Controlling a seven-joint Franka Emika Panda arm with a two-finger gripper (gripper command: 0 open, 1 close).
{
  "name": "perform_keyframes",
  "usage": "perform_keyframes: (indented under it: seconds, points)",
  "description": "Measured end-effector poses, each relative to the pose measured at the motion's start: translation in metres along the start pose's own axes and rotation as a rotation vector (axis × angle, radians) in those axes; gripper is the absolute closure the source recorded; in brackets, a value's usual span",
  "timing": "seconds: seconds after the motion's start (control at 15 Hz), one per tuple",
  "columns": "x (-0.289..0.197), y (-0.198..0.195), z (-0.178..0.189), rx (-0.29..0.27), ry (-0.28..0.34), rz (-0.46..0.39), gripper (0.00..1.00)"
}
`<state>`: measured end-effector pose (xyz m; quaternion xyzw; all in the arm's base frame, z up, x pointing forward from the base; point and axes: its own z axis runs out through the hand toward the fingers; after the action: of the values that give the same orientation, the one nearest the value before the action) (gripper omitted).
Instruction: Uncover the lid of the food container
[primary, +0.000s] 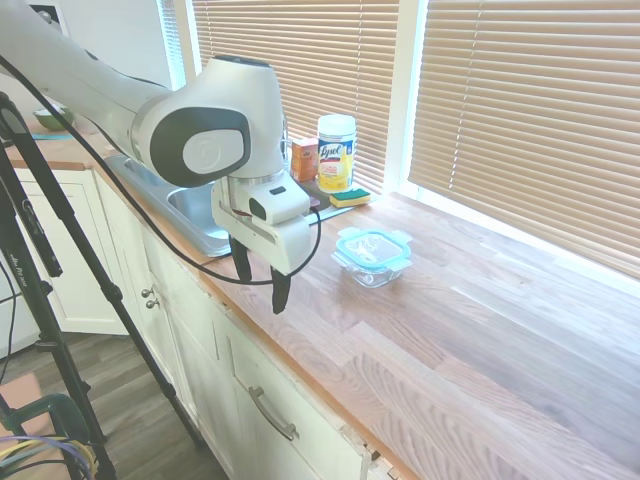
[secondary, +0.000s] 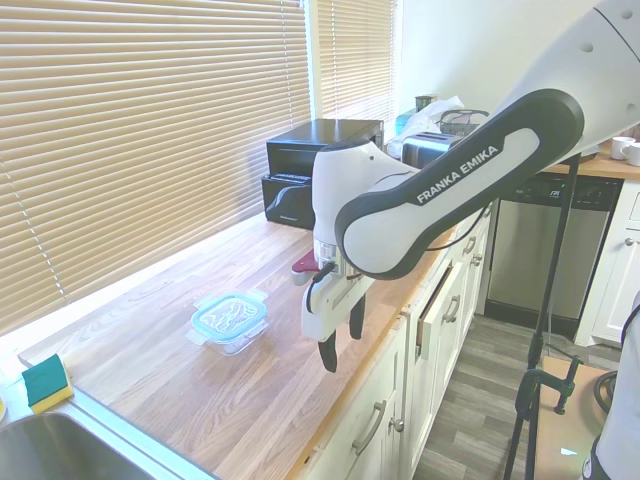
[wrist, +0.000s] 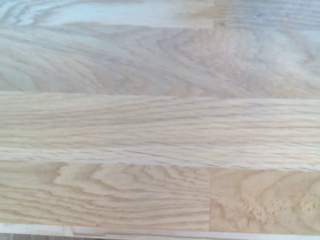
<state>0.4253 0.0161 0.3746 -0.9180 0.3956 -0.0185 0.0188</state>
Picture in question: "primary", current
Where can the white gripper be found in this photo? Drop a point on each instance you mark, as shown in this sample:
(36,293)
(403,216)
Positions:
(280,245)

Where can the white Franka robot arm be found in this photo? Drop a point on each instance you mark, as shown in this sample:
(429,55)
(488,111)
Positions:
(100,85)

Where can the clear glass food container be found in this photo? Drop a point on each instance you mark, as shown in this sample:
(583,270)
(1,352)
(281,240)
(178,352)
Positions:
(372,279)

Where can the clear teal-rimmed container lid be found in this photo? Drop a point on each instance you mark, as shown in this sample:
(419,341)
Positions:
(372,247)

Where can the white kitchen cabinet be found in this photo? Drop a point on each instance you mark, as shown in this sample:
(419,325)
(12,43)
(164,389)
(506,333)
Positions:
(210,350)

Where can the stainless steel sink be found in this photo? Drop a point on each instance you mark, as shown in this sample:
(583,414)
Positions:
(195,205)

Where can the round metal cabinet knob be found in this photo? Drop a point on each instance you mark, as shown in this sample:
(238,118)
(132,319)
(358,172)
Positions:
(152,303)
(146,292)

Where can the yellow green sponge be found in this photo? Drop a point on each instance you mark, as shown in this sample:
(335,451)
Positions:
(350,198)

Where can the orange cardboard box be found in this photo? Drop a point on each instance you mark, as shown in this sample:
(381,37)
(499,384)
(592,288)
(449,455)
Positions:
(306,160)

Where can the Lysol wipes canister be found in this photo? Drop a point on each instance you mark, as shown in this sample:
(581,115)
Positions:
(337,160)

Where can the narrow beige window blind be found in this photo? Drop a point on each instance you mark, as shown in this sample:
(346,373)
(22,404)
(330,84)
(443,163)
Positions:
(320,60)

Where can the tan cardboard box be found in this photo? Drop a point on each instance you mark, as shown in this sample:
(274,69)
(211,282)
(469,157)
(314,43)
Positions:
(20,395)

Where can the green bowl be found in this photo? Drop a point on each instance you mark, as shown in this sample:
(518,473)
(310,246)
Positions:
(47,119)

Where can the white tall appliance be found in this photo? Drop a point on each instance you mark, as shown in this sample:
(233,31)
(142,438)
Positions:
(125,35)

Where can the wide beige window blind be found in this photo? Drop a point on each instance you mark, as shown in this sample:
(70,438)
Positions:
(530,115)

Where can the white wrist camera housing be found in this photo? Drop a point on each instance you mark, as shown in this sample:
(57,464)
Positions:
(280,202)

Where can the green metal frame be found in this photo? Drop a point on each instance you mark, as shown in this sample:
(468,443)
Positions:
(60,407)

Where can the black camera tripod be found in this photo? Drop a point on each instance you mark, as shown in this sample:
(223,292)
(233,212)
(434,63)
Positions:
(30,145)

